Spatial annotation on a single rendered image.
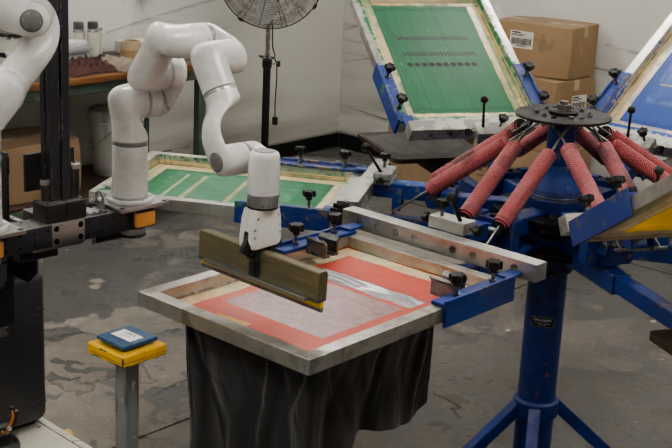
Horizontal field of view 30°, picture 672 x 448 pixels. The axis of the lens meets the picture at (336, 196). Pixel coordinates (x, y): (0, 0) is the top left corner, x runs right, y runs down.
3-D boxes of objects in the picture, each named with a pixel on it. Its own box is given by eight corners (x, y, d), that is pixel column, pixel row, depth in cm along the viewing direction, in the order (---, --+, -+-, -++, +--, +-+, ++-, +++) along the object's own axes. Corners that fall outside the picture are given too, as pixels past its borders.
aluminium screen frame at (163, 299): (308, 376, 275) (309, 360, 274) (137, 305, 312) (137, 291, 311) (511, 295, 332) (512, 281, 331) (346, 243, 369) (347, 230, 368)
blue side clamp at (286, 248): (283, 272, 345) (284, 248, 343) (271, 267, 348) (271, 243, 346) (355, 250, 367) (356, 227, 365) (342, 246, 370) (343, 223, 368)
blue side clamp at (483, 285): (445, 328, 310) (447, 302, 308) (429, 323, 313) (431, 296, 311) (513, 300, 331) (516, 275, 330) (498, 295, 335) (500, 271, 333)
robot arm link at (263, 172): (221, 141, 297) (252, 136, 304) (220, 184, 300) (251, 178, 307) (262, 154, 287) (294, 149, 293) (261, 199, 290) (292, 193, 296)
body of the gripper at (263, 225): (266, 193, 302) (264, 238, 305) (235, 201, 294) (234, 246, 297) (289, 200, 297) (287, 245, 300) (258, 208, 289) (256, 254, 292)
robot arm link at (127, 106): (101, 142, 332) (101, 82, 328) (143, 136, 341) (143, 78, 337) (122, 149, 325) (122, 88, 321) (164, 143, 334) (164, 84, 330)
